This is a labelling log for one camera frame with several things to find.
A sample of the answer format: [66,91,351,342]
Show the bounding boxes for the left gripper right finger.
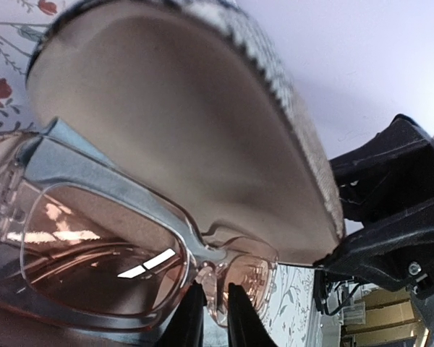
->
[227,283,277,347]

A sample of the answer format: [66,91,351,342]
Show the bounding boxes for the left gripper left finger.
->
[155,282,205,347]

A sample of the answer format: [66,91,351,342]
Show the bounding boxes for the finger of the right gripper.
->
[330,114,434,223]

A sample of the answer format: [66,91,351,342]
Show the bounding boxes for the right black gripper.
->
[312,198,434,314]

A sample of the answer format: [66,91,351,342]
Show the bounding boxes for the clear pink frame glasses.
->
[0,134,278,332]

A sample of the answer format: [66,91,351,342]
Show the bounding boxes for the brown striped glasses case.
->
[26,1,344,266]

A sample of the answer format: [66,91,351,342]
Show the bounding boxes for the floral patterned table mat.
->
[0,0,73,136]

